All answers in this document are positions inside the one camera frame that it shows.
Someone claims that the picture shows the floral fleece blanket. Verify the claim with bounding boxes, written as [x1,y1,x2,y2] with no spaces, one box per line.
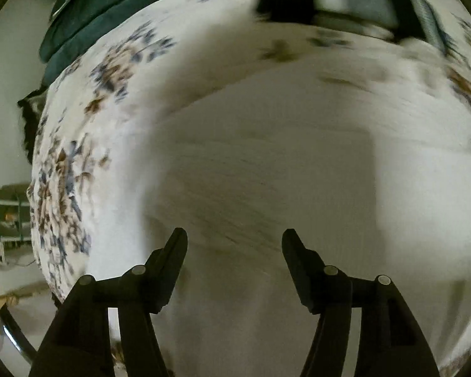
[26,0,471,377]

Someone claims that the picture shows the green metal rack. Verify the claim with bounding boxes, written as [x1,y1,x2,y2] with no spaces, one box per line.
[0,184,31,243]

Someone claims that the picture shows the white knit sweater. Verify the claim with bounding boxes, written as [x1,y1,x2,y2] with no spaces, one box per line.
[146,47,471,376]

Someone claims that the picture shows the dark green patterned folded sweater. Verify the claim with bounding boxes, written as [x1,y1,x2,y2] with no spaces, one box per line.
[392,0,451,56]

